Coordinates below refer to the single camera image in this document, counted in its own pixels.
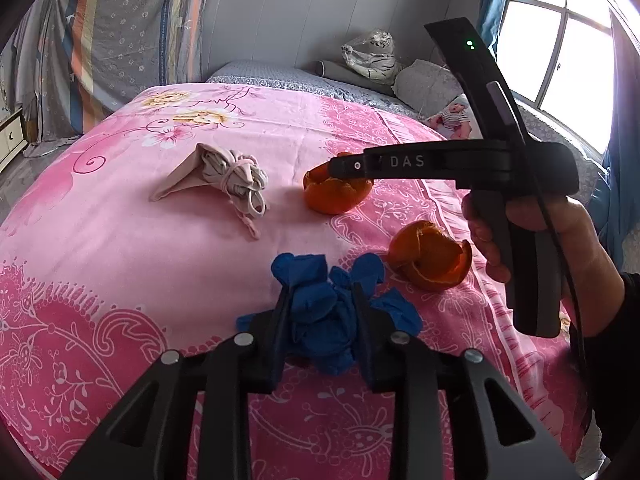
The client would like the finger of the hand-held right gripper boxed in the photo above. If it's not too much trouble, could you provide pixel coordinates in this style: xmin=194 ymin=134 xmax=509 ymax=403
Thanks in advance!
xmin=327 ymin=154 xmax=373 ymax=182

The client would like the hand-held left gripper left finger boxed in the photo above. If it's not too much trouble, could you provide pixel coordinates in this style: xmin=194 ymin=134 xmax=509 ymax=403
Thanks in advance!
xmin=60 ymin=285 xmax=293 ymax=480

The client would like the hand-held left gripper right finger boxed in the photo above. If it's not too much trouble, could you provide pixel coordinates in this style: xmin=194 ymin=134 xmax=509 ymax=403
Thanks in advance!
xmin=350 ymin=282 xmax=583 ymax=480

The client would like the orange peel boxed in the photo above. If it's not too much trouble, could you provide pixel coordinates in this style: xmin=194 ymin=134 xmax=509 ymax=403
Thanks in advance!
xmin=303 ymin=151 xmax=375 ymax=216
xmin=388 ymin=220 xmax=473 ymax=293

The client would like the blue glove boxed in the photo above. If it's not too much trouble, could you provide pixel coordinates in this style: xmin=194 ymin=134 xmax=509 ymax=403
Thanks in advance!
xmin=236 ymin=252 xmax=423 ymax=376

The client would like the person's right forearm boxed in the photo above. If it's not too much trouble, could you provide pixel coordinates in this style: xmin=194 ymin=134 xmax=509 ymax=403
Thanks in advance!
xmin=567 ymin=272 xmax=640 ymax=461

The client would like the person's right hand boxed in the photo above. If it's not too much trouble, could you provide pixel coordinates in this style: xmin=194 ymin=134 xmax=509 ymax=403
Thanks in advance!
xmin=461 ymin=192 xmax=623 ymax=311

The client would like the dark grey bolster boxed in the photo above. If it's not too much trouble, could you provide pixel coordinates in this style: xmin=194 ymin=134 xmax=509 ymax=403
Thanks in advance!
xmin=315 ymin=60 xmax=396 ymax=96

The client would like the tiger plush toy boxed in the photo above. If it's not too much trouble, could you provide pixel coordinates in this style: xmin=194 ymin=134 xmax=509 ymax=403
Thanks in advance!
xmin=341 ymin=29 xmax=403 ymax=83

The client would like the grey quilted pillow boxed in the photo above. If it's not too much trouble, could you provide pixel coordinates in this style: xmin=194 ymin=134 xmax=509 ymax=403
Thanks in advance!
xmin=392 ymin=59 xmax=463 ymax=111

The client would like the grey quilted bed cover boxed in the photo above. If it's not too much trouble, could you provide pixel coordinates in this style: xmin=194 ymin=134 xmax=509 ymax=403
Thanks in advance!
xmin=206 ymin=59 xmax=608 ymax=196

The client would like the blue curtain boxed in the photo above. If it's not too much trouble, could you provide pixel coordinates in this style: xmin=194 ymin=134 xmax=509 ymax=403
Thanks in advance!
xmin=585 ymin=125 xmax=640 ymax=281
xmin=475 ymin=0 xmax=511 ymax=61

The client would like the large window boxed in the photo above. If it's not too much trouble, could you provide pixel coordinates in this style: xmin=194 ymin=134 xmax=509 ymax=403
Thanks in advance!
xmin=492 ymin=0 xmax=621 ymax=153

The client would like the beige knotted cloth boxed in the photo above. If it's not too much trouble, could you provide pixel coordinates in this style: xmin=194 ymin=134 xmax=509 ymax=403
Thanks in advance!
xmin=149 ymin=142 xmax=271 ymax=241

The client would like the pink floral blanket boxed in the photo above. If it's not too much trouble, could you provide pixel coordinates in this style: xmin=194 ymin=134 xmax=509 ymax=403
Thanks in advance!
xmin=0 ymin=82 xmax=593 ymax=480

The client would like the striped hanging cloth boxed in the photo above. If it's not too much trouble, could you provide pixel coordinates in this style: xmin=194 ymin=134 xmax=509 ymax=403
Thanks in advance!
xmin=30 ymin=0 xmax=211 ymax=143

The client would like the white cabinet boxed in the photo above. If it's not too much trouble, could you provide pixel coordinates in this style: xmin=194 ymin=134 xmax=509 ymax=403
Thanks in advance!
xmin=0 ymin=107 xmax=30 ymax=171

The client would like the white hanging cloth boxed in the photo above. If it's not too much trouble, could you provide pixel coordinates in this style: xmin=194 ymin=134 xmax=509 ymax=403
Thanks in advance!
xmin=0 ymin=0 xmax=48 ymax=111

